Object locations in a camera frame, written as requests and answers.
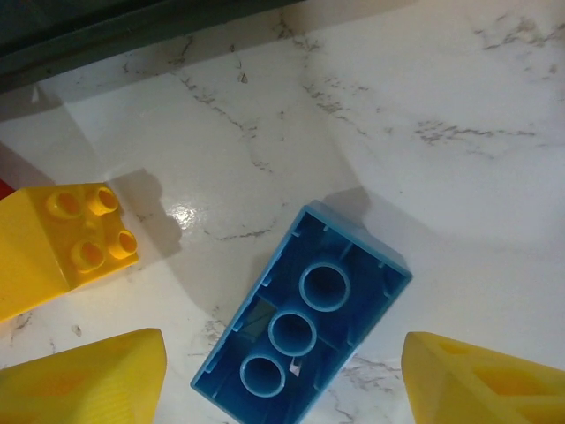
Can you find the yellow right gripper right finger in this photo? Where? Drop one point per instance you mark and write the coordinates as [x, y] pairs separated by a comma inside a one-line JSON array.
[[485, 388]]

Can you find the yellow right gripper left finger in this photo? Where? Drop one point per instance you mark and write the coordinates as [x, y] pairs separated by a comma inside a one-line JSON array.
[[88, 384]]

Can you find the long blue lego brick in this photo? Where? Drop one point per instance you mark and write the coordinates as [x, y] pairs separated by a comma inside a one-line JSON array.
[[309, 327]]

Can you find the yellow lego brick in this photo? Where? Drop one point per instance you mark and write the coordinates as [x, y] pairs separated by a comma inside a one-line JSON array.
[[35, 252]]

